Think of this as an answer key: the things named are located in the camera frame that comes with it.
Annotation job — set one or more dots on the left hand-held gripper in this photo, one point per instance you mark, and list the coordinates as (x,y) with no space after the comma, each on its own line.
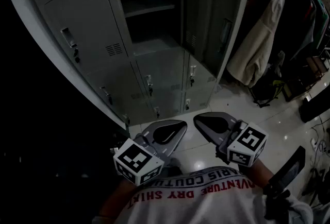
(144,151)

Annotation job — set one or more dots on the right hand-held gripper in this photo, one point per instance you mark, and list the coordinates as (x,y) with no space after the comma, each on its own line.
(242,145)

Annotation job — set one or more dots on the grey metal locker door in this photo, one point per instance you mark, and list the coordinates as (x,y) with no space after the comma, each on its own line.
(206,11)

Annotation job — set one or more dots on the person's left forearm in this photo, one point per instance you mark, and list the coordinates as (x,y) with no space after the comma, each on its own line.
(116,197)

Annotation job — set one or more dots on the person's right forearm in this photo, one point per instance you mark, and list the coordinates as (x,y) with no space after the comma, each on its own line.
(257,174)

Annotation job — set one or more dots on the grey locker shelf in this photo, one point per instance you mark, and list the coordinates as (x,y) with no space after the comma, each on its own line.
(148,9)

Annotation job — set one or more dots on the grey metal locker cabinet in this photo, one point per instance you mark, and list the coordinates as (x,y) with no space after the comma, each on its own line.
(85,19)

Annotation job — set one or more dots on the black office chair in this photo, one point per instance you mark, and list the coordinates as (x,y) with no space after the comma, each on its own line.
(286,176)

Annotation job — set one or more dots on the yellow-green backpack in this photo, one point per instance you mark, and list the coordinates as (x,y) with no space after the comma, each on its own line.
(278,87)

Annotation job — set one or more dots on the white power strip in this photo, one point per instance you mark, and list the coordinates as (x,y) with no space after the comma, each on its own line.
(313,143)

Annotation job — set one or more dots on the person's white printed shirt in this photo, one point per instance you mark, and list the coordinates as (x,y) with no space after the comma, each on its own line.
(206,207)

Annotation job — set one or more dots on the black bag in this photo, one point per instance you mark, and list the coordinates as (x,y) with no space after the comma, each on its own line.
(313,111)

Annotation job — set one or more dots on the brown wooden crate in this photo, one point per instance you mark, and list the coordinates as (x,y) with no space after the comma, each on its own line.
(304,78)

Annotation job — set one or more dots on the beige hanging jacket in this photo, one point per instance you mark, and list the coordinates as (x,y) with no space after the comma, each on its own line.
(257,45)

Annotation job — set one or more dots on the rack of dark clothes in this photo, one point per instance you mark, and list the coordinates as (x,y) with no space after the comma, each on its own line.
(306,17)

